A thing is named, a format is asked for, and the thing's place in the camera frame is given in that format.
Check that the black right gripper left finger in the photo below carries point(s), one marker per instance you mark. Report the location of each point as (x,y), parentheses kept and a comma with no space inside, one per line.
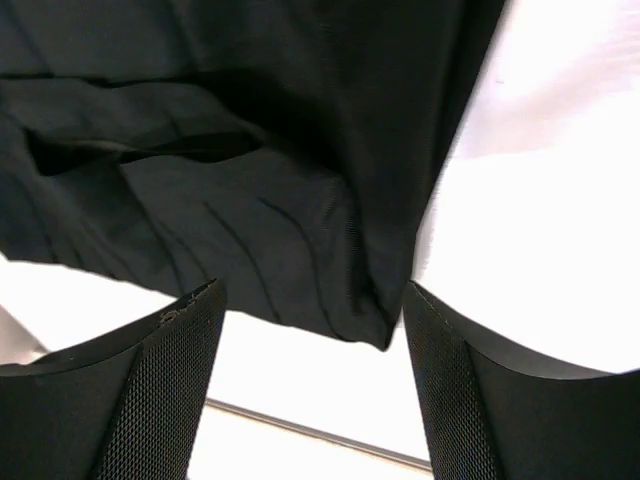
(125,405)

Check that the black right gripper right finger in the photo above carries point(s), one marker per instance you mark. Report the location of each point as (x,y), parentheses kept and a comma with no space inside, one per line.
(495,409)

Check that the black pleated skirt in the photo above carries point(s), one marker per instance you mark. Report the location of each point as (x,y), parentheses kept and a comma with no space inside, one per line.
(288,148)

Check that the aluminium table edge rail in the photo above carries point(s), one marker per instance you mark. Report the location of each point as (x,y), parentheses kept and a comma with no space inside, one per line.
(348,443)

